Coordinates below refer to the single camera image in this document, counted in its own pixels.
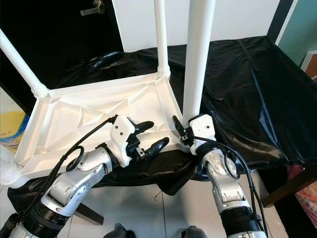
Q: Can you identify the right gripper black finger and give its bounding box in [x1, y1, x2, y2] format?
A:
[172, 116, 189, 140]

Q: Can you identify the white plastic table top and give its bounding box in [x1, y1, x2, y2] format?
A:
[12, 71, 194, 189]

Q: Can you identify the white plastic table leg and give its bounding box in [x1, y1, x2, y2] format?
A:
[0, 30, 49, 99]
[182, 0, 217, 124]
[0, 146, 23, 189]
[154, 0, 171, 79]

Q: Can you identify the robot left leg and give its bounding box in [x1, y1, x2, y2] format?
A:
[109, 223, 137, 238]

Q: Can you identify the robot leg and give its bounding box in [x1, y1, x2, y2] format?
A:
[109, 223, 137, 238]
[181, 226, 209, 238]

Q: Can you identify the black plastic sheet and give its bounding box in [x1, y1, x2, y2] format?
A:
[7, 36, 317, 219]

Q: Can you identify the robot right leg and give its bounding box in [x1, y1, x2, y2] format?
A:
[181, 226, 209, 238]

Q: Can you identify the yellow box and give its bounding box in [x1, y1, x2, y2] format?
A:
[0, 112, 20, 147]

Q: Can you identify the dark brown wooden plank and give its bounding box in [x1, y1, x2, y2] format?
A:
[263, 166, 317, 208]

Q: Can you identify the brown wooden cabinet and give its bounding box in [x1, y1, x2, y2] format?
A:
[302, 50, 317, 80]

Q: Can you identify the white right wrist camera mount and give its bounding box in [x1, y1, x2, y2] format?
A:
[188, 114, 216, 154]

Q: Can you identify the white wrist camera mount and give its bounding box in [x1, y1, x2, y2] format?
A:
[188, 114, 216, 154]
[109, 116, 137, 168]

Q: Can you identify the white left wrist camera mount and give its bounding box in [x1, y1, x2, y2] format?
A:
[109, 116, 137, 168]

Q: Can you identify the metal door handle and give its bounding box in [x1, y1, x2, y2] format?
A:
[80, 0, 106, 16]

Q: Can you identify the dark grey door frame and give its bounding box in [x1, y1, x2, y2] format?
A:
[267, 0, 295, 43]

